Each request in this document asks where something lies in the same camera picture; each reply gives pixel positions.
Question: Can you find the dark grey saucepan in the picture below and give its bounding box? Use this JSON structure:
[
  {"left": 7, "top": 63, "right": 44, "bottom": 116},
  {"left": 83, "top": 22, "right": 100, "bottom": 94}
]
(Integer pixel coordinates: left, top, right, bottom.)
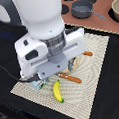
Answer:
[{"left": 71, "top": 0, "right": 104, "bottom": 19}]

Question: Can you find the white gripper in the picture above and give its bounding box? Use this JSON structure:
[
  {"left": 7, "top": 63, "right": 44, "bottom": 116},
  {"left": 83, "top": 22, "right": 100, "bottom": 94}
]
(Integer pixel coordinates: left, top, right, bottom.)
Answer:
[{"left": 15, "top": 28, "right": 86, "bottom": 79}]

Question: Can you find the pink toy stove board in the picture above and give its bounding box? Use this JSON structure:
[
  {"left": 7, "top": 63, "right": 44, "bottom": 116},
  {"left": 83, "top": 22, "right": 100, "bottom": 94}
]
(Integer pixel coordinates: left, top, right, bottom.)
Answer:
[{"left": 60, "top": 0, "right": 119, "bottom": 38}]

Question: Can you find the round wooden plate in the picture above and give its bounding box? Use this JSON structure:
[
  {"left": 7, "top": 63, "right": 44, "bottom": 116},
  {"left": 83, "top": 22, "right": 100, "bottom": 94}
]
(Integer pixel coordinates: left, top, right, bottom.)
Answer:
[{"left": 68, "top": 57, "right": 79, "bottom": 71}]

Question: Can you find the small blue milk carton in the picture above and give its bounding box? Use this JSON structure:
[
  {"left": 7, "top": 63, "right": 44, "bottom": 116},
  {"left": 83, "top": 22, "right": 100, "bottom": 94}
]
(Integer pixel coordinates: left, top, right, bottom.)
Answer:
[{"left": 31, "top": 80, "right": 47, "bottom": 91}]

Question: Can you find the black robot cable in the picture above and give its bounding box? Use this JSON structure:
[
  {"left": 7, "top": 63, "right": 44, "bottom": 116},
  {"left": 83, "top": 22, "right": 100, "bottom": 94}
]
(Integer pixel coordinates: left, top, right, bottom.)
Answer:
[{"left": 0, "top": 57, "right": 43, "bottom": 85}]

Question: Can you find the beige woven placemat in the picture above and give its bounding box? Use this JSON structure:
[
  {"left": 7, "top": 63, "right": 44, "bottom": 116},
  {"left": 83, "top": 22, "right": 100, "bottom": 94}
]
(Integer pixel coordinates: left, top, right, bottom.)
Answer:
[{"left": 11, "top": 33, "right": 109, "bottom": 119}]

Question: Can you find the beige bowl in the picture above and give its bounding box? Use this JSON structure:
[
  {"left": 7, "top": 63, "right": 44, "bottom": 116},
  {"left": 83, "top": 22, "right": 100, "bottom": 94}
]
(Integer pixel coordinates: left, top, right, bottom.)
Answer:
[{"left": 112, "top": 0, "right": 119, "bottom": 21}]

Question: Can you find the yellow toy banana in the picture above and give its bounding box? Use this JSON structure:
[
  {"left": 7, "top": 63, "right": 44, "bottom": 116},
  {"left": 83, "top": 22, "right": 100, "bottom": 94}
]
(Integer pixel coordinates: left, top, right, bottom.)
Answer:
[{"left": 53, "top": 81, "right": 64, "bottom": 103}]

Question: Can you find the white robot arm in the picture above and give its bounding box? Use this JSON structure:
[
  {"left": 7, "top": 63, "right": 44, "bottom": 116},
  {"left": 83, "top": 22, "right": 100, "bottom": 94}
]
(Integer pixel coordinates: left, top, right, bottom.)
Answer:
[{"left": 0, "top": 0, "right": 86, "bottom": 82}]

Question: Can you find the wooden handled toy knife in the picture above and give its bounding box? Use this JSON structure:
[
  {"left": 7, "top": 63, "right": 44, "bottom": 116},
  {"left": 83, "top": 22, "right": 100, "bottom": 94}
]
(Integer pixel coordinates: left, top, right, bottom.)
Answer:
[{"left": 82, "top": 51, "right": 93, "bottom": 56}]

